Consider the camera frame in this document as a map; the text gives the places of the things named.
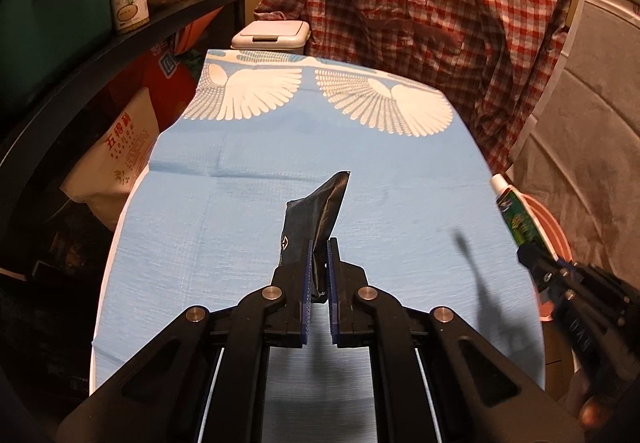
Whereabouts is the red printed sack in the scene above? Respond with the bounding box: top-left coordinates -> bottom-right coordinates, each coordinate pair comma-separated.
145,18 -> 211,134

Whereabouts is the black metal shelf rack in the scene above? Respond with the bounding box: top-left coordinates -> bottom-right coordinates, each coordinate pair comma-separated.
0,0 -> 248,234

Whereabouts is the dark foil packet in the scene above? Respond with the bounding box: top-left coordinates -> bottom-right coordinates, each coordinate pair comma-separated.
279,170 -> 351,304

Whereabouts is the red plaid shirt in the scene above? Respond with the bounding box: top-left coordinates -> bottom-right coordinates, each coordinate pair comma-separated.
254,0 -> 578,174

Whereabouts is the pink plastic bucket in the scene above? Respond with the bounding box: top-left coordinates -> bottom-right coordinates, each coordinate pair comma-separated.
520,193 -> 573,324

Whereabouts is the grey cloth cover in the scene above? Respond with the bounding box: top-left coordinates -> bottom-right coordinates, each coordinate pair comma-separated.
510,0 -> 640,284

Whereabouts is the green toothpaste tube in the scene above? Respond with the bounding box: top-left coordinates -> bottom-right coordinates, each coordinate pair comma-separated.
490,173 -> 548,260

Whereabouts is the person's right hand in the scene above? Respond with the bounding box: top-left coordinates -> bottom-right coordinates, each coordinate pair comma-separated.
565,368 -> 623,430

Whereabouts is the blue wing print tablecloth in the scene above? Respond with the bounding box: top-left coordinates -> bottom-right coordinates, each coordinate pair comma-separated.
89,49 -> 546,443

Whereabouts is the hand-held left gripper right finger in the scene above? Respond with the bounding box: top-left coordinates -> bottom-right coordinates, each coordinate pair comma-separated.
327,237 -> 586,443

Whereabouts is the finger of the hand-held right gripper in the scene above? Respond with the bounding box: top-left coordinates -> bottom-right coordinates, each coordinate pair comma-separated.
554,258 -> 587,285
517,244 -> 562,293

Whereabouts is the white printed rice sack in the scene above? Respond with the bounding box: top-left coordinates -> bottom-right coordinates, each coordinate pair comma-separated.
60,87 -> 161,231

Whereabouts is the teal storage box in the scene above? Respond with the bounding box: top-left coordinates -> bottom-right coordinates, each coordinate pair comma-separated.
0,0 -> 113,98

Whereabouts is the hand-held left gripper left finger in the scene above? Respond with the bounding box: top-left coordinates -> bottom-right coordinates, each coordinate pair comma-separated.
55,240 -> 313,443

